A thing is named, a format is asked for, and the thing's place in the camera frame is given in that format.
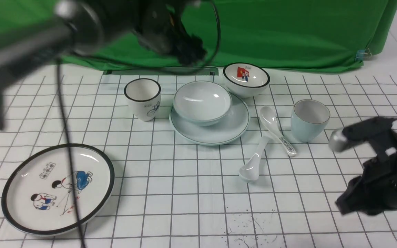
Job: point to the white black-rimmed picture bowl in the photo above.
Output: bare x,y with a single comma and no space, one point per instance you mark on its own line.
245,80

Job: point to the blue binder clip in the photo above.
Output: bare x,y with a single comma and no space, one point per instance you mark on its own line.
363,54

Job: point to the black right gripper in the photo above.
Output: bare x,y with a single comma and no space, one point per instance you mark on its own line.
375,191

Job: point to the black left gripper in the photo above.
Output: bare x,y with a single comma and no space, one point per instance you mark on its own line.
161,30

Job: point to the pale blue flat plate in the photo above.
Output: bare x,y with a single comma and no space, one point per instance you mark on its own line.
229,129

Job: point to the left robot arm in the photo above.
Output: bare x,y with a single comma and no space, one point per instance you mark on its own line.
82,27

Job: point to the white black-rimmed bicycle cup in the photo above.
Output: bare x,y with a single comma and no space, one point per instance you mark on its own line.
144,98

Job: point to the black-rimmed cartoon plate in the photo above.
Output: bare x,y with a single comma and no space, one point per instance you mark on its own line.
38,196

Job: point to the green backdrop cloth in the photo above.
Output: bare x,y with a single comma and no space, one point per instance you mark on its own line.
304,35

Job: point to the pale blue cup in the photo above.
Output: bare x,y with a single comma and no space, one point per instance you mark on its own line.
308,119

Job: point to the pale blue bowl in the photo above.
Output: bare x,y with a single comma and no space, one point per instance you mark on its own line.
203,103

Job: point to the white spoon with label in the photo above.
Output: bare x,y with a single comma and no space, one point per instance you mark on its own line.
268,118

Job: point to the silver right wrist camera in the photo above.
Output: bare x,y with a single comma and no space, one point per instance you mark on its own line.
338,142

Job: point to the plain white spoon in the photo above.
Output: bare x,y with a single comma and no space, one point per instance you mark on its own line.
249,172

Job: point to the white grid tablecloth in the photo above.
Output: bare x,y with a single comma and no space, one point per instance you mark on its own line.
169,193

